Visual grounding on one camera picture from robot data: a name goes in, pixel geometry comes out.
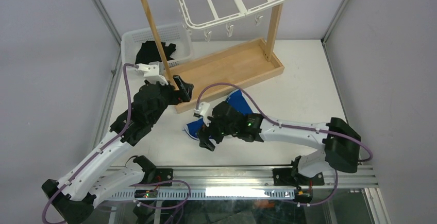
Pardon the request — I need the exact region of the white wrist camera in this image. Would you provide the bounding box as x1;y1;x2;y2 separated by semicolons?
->
193;102;212;118
136;61;169;85

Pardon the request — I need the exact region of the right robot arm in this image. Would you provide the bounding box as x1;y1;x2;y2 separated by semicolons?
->
194;101;361;186

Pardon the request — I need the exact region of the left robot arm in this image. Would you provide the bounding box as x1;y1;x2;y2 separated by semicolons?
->
42;75;194;223

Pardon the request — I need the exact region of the white plastic clip hanger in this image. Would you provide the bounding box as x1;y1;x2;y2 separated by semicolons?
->
172;0;298;42

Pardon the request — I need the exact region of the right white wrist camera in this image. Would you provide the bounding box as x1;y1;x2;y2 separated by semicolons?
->
193;102;212;118

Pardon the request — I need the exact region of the purple cable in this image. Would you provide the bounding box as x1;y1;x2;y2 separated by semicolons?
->
41;62;192;224
195;82;374;206

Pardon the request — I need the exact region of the blue boxer underwear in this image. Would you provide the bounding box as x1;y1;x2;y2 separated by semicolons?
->
182;90;253;141

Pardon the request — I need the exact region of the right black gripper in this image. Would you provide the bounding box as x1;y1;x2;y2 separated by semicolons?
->
195;111;238;151

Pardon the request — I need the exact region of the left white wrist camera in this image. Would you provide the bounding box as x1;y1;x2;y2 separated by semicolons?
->
136;61;169;85

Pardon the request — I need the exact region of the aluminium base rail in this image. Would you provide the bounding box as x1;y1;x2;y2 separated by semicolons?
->
71;165;380;203

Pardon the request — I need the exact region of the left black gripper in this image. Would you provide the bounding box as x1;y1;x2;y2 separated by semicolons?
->
149;75;193;125

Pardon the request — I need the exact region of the white perforated plastic basket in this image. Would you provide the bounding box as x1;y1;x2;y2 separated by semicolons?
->
121;23;194;67

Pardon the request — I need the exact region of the wooden hanger stand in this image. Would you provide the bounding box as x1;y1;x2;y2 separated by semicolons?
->
140;0;284;113

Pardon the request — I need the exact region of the black garment in basket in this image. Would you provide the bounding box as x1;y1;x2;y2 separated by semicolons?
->
135;41;176;64

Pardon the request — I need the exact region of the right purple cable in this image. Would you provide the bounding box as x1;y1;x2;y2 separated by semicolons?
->
195;82;374;206

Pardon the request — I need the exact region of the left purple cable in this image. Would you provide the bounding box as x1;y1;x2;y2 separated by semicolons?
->
41;62;192;224

